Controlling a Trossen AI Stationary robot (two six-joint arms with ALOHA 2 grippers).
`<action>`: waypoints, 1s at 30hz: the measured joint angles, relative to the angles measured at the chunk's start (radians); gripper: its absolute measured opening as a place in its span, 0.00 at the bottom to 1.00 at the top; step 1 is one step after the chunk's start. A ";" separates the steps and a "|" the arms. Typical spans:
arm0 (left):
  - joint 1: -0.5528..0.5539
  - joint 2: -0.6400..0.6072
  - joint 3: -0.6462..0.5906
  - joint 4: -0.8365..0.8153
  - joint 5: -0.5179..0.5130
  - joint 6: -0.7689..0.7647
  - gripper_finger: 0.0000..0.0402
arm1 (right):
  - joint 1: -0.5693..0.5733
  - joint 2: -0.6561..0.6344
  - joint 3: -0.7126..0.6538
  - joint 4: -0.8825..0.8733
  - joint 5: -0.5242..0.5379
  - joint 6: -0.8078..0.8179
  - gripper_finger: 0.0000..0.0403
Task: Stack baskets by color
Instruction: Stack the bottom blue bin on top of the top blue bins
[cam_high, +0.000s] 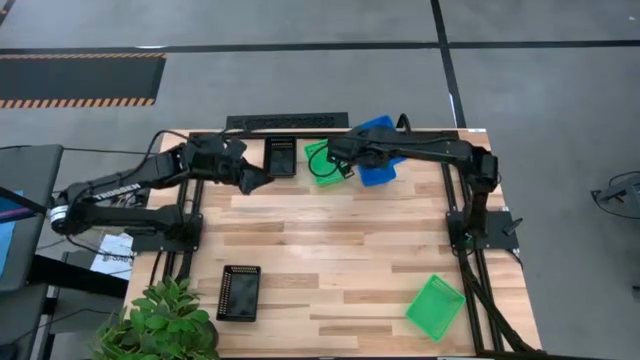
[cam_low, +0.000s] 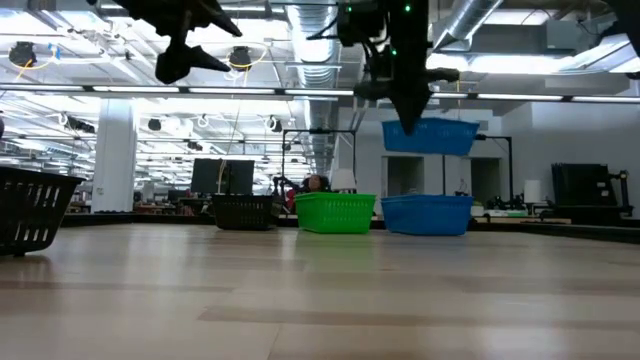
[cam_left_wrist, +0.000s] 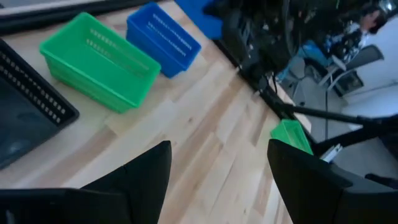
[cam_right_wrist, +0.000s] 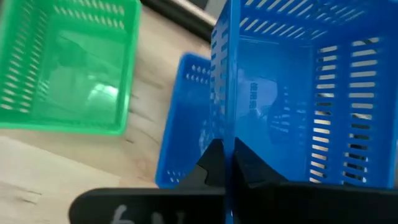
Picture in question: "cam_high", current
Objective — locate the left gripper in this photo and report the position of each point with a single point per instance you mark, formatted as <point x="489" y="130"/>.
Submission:
<point x="215" y="162"/>

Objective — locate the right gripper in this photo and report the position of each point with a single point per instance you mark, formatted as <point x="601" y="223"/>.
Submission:
<point x="360" y="147"/>

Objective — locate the black plastic slotted basket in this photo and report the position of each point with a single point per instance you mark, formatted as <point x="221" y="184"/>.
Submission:
<point x="282" y="155"/>
<point x="239" y="294"/>

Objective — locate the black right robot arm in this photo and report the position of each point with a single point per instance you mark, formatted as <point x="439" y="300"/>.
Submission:
<point x="440" y="147"/>

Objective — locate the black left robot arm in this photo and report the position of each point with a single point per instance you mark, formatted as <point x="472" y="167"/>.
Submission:
<point x="120" y="192"/>

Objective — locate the black perforated strip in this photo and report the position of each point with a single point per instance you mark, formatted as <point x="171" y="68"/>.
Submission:
<point x="287" y="121"/>

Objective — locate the white papers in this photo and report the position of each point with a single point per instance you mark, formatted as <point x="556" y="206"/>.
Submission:
<point x="117" y="252"/>

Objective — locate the black clamp lever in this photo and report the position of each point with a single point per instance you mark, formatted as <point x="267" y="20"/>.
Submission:
<point x="512" y="226"/>

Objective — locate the green leafy potted plant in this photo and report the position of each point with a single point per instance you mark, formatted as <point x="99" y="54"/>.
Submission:
<point x="155" y="325"/>

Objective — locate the black hazard-striped floor mat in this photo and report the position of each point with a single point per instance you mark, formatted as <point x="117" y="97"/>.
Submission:
<point x="80" y="80"/>

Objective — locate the grey desk panel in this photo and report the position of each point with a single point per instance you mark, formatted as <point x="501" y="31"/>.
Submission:
<point x="35" y="170"/>

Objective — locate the blue sheet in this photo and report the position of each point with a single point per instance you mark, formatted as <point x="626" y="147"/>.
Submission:
<point x="6" y="235"/>

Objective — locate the grey stand base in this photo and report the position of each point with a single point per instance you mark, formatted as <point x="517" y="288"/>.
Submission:
<point x="620" y="197"/>

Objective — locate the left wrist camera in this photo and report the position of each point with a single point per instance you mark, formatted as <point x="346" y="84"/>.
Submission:
<point x="235" y="147"/>

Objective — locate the black aluminium table frame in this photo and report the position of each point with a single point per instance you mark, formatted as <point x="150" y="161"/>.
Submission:
<point x="310" y="134"/>

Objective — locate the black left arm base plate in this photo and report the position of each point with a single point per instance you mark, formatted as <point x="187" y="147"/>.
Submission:
<point x="150" y="242"/>

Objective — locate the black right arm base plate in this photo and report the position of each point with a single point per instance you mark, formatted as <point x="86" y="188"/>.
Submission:
<point x="500" y="239"/>

